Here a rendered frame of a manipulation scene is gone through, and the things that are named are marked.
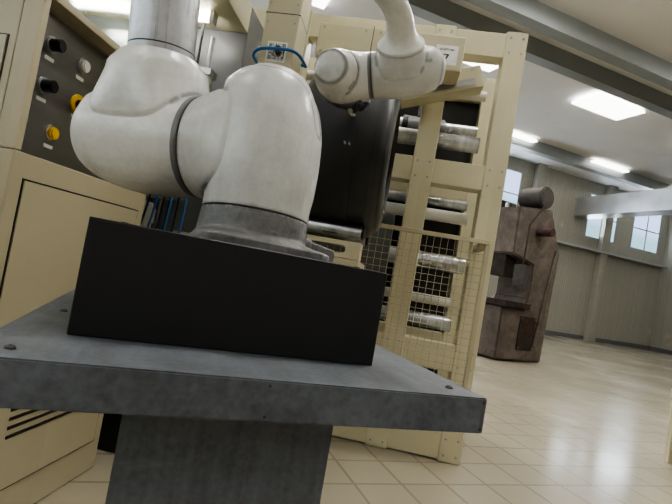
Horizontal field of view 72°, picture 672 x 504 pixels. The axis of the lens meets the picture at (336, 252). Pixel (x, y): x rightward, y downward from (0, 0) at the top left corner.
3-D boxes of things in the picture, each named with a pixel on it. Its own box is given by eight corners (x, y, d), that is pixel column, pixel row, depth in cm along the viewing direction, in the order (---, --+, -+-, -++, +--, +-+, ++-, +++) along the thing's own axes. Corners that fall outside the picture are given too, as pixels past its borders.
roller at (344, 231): (267, 219, 164) (262, 226, 160) (266, 208, 161) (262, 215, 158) (364, 235, 160) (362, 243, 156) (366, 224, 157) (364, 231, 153)
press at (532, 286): (501, 351, 699) (526, 197, 709) (560, 370, 601) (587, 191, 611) (431, 343, 650) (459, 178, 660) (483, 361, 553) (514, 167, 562)
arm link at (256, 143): (287, 209, 58) (316, 44, 60) (162, 195, 63) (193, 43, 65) (322, 232, 74) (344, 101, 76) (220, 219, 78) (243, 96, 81)
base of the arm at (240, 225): (356, 271, 65) (362, 231, 65) (195, 239, 55) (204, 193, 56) (306, 269, 81) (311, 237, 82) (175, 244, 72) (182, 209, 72)
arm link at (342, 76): (320, 108, 115) (373, 105, 113) (308, 92, 100) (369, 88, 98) (319, 64, 115) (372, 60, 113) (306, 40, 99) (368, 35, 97)
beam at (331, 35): (313, 54, 195) (320, 20, 195) (322, 80, 220) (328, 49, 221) (461, 72, 187) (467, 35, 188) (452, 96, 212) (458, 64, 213)
